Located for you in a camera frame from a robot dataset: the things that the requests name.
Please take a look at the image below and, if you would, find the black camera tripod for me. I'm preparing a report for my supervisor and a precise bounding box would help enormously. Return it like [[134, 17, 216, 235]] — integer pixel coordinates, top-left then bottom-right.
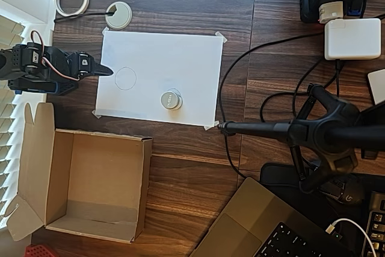
[[216, 84, 385, 194]]

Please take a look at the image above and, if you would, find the small white plug adapter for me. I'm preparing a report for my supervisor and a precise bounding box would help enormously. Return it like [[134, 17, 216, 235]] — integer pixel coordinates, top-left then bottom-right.
[[318, 0, 345, 25]]

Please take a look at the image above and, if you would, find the white laptop power adapter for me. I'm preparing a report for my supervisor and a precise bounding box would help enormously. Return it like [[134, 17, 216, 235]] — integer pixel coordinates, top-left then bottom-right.
[[324, 18, 382, 61]]

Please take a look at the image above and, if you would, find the white flat device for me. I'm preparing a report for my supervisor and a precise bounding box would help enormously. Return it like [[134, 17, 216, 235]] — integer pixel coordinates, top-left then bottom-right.
[[366, 69, 385, 105]]

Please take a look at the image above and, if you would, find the white desk cable grommet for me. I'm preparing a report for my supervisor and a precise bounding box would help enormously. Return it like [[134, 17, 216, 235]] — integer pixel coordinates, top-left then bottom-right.
[[105, 2, 133, 30]]

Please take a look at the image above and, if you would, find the red white servo wire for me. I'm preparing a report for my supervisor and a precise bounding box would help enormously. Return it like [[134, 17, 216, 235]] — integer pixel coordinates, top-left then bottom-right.
[[41, 56, 81, 82]]

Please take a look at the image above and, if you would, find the black mouse pad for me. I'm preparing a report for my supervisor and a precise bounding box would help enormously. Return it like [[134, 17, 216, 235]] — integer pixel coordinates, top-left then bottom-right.
[[260, 162, 385, 209]]

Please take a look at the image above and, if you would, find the grey laptop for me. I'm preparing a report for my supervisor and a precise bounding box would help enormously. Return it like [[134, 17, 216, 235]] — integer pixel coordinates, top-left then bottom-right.
[[189, 177, 362, 257]]

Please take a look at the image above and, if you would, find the black keyboard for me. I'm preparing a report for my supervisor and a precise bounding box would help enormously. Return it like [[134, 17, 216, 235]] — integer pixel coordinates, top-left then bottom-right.
[[365, 192, 385, 257]]

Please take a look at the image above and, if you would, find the white vertical blind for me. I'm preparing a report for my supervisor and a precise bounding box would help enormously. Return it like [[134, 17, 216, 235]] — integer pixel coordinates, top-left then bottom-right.
[[0, 13, 57, 231]]

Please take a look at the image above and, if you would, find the white USB cable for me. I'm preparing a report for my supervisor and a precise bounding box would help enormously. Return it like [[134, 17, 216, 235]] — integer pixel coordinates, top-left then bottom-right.
[[327, 218, 378, 257]]

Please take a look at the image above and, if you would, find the thin black grommet cable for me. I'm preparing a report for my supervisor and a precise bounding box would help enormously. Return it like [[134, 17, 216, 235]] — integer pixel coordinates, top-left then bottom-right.
[[54, 10, 117, 23]]

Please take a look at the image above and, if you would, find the open cardboard box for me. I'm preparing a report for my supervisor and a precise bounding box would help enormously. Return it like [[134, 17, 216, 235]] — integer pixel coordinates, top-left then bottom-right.
[[5, 102, 153, 244]]

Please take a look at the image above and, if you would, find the red leader robot arm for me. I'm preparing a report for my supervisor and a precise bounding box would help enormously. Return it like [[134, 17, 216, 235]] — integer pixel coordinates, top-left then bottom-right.
[[24, 243, 58, 257]]

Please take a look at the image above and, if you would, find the black adapter cable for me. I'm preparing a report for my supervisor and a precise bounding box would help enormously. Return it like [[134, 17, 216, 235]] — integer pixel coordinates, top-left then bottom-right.
[[260, 59, 342, 123]]

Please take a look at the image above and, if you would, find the black computer mouse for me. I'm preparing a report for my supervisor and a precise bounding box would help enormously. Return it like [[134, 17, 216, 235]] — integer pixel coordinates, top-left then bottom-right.
[[318, 175, 366, 207]]

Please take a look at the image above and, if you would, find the long black cable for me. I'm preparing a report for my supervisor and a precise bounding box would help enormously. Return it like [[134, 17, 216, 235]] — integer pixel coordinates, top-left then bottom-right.
[[217, 34, 326, 179]]

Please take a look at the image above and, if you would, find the white paper sheet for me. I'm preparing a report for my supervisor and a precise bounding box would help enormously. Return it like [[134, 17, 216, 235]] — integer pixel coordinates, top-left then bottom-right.
[[94, 29, 224, 128]]

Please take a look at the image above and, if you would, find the dark jar with silver lid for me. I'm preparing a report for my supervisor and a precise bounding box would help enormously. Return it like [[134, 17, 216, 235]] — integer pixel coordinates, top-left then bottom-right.
[[159, 88, 183, 111]]

